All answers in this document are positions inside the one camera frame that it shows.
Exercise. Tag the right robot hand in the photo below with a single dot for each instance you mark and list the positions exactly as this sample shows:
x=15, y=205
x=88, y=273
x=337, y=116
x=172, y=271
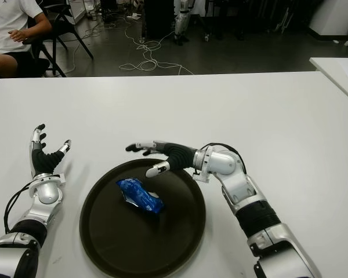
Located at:
x=177, y=156

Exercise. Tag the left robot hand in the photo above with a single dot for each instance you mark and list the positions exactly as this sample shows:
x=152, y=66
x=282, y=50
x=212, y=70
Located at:
x=43, y=163

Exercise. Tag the blue Oreo packet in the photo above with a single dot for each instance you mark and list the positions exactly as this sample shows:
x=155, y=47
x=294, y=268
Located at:
x=139, y=194

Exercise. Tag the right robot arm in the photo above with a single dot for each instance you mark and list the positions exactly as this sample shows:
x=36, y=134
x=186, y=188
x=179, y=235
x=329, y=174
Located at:
x=240, y=185

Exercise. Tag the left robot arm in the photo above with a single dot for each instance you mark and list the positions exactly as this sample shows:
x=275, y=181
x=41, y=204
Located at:
x=47, y=192

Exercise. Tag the round dark brown tray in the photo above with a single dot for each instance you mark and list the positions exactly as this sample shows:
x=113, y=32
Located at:
x=174, y=231

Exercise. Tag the small white power adapter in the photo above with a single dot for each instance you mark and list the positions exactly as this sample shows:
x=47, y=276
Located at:
x=207, y=37

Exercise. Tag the silver humanoid robot legs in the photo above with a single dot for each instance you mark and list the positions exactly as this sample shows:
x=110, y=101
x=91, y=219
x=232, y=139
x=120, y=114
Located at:
x=181, y=23

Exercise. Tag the black folding chair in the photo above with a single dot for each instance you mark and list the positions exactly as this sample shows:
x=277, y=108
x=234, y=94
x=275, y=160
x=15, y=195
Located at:
x=59, y=26

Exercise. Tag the seated person in white shirt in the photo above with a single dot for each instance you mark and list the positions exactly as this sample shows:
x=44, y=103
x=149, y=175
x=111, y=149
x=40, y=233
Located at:
x=5, y=23

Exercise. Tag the white power strip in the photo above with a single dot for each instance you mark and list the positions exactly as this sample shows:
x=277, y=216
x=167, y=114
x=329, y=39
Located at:
x=133, y=16

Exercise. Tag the white low shelf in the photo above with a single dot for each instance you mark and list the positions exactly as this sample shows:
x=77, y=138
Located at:
x=76, y=10

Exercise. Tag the folded metal stand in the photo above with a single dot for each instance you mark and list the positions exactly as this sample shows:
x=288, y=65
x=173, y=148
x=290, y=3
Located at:
x=284, y=20

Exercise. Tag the white side table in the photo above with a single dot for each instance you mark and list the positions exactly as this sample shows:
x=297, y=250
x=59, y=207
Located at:
x=333, y=72

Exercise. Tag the white cabinet with black base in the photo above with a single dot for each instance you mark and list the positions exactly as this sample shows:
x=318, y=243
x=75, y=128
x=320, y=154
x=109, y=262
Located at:
x=336, y=17

